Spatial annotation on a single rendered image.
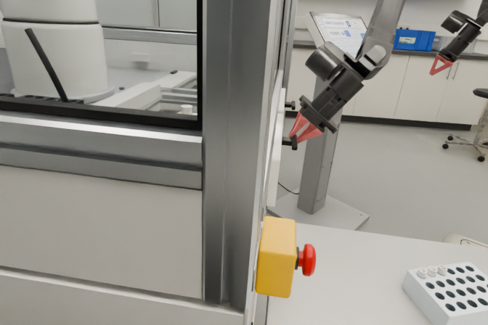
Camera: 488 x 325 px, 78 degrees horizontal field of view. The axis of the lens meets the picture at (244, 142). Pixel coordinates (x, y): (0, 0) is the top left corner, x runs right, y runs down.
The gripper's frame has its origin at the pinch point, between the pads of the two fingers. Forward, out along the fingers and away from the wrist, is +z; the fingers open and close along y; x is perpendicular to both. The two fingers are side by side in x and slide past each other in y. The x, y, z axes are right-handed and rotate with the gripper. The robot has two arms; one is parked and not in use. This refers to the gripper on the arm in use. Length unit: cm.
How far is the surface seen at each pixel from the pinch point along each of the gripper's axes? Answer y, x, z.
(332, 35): -2, -86, -28
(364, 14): -51, -370, -90
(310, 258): -2.4, 37.3, 0.1
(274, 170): 2.8, 17.4, 2.0
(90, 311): 15, 50, 11
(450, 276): -27.3, 26.6, -6.8
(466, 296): -27.8, 30.3, -7.0
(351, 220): -88, -94, 41
